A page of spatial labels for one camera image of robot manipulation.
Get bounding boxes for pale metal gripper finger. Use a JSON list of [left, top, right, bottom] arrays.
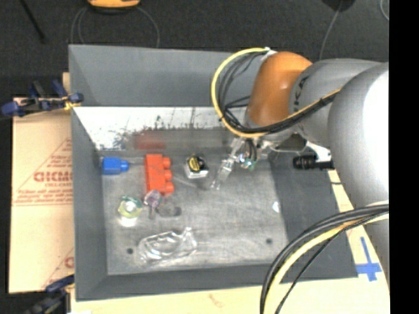
[[211, 160, 231, 188], [217, 164, 236, 190]]

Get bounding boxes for grey metal bin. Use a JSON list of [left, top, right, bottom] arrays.
[[67, 44, 358, 301]]

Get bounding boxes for dark grey oval piece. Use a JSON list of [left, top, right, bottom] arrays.
[[156, 205, 183, 218]]

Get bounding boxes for orange toy building brick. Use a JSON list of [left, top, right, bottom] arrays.
[[144, 153, 175, 196]]

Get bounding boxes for clear purple plastic piece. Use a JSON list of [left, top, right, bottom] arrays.
[[143, 189, 164, 220]]

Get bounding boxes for clear plastic packaging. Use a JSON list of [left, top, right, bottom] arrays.
[[136, 226, 198, 265]]

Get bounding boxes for blue plastic cap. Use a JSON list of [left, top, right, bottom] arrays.
[[100, 156, 130, 176]]

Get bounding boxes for brown cardboard board, red print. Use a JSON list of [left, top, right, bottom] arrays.
[[7, 109, 76, 294]]

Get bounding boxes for black cylinder on white bracket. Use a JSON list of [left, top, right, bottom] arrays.
[[292, 141, 336, 171]]

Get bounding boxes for clear glass with yellow-green ring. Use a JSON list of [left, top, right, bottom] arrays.
[[117, 194, 144, 228]]

